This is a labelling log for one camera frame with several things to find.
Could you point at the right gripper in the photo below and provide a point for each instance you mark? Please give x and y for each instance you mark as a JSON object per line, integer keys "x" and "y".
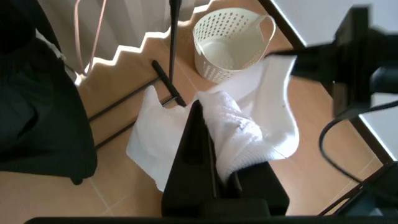
{"x": 354, "y": 62}

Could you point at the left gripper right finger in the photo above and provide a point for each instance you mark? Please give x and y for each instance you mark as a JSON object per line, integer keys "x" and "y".
{"x": 264, "y": 189}

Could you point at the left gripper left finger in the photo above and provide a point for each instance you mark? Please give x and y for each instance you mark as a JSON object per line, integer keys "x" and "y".
{"x": 192, "y": 168}

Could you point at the white garment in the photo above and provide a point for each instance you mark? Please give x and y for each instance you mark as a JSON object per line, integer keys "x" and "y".
{"x": 242, "y": 133}

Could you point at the black shorts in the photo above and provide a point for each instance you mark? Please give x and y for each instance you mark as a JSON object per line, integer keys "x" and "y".
{"x": 40, "y": 109}

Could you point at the white laundry basket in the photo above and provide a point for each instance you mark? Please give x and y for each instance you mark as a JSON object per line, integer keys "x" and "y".
{"x": 217, "y": 59}

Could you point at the black clothes rack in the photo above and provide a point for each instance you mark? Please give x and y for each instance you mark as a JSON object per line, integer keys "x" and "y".
{"x": 172, "y": 40}

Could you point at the pink clothes hanger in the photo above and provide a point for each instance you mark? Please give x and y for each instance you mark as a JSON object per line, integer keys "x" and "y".
{"x": 94, "y": 40}

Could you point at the beige curtain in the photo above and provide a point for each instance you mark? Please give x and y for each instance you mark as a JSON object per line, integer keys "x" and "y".
{"x": 130, "y": 21}

